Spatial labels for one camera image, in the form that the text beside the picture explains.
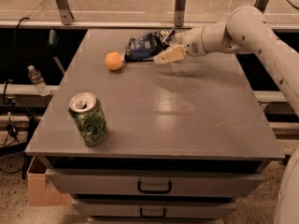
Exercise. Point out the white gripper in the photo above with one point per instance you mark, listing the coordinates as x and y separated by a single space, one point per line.
191 42

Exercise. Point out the blue chip bag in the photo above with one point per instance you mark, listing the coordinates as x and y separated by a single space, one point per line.
146 47

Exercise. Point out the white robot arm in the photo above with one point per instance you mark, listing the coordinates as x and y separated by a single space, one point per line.
246 30

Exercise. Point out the orange fruit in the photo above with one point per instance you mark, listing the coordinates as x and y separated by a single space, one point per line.
113 61

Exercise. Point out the grey drawer cabinet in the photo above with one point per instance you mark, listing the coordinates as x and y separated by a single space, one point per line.
196 123

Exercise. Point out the green soda can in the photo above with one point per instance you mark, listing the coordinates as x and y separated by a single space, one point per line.
87 113

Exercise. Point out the clear plastic water bottle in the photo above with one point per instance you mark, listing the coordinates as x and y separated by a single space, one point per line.
38 81

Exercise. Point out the cardboard box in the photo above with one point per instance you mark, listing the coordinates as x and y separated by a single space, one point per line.
40 191

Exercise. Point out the middle metal bracket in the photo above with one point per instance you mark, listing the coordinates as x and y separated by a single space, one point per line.
179 13

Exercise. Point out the left metal bracket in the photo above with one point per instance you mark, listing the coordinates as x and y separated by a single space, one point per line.
66 15

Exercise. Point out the green handled tool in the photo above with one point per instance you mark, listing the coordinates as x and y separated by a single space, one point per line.
52 45

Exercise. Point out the top drawer black handle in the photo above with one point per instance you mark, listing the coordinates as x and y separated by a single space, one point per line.
154 188

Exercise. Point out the drawer black handle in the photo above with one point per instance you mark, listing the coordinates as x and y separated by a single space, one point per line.
154 188
152 213

